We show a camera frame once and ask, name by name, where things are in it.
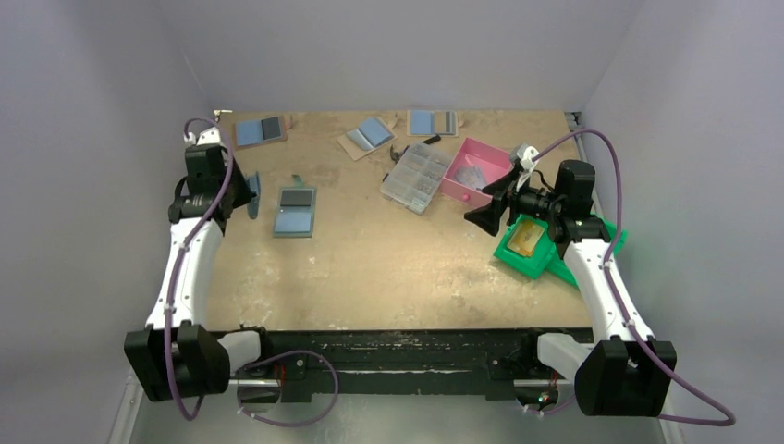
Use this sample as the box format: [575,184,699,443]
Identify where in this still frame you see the blue card holder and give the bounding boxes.
[246,171,262,220]

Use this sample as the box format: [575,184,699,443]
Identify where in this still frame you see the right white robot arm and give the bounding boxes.
[464,160,677,417]

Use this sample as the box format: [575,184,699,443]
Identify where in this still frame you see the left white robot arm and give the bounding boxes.
[124,142,276,401]

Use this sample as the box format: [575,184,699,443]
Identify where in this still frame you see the cards in pink bin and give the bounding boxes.
[454,166,488,191]

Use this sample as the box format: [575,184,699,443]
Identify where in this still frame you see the gold credit card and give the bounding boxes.
[507,219,545,257]

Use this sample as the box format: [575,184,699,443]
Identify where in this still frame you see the teal open card holder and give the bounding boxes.
[273,174,317,238]

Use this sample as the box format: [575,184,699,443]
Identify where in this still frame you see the brown open card holder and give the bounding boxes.
[234,116,291,149]

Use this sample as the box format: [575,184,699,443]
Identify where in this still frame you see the beige open card holder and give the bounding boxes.
[407,110,463,137]

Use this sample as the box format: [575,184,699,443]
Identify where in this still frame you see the tan open card holder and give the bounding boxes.
[337,117,398,161]

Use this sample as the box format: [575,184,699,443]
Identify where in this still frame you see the pink plastic bin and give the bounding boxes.
[440,138,511,208]

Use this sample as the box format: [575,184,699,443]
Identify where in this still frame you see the green tray lid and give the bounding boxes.
[545,216,629,290]

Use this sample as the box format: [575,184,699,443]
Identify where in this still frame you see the clear plastic organizer box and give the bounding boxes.
[380,142,453,215]

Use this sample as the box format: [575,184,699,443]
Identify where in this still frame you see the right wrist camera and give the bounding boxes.
[510,144,540,191]

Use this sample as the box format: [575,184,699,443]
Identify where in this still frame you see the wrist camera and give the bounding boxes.
[183,126,224,147]
[510,144,540,191]

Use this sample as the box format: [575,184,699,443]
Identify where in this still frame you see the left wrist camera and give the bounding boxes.
[183,126,224,147]

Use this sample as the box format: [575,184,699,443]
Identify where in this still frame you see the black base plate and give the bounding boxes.
[229,327,571,403]

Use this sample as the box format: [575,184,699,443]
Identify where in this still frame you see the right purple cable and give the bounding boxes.
[521,127,736,427]

